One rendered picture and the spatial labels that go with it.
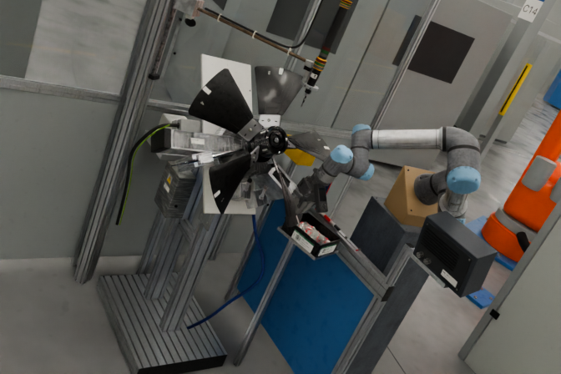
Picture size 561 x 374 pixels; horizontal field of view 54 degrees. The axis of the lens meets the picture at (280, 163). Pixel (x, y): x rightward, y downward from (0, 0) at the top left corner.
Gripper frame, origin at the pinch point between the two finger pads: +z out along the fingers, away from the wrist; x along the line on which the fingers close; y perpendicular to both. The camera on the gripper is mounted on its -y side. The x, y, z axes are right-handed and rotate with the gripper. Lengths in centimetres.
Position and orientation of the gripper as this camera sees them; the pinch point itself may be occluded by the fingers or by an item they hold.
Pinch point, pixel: (299, 213)
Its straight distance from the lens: 228.4
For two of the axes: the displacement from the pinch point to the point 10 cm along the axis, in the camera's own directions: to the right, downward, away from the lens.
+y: -3.7, -7.4, 5.6
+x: -7.8, -0.8, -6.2
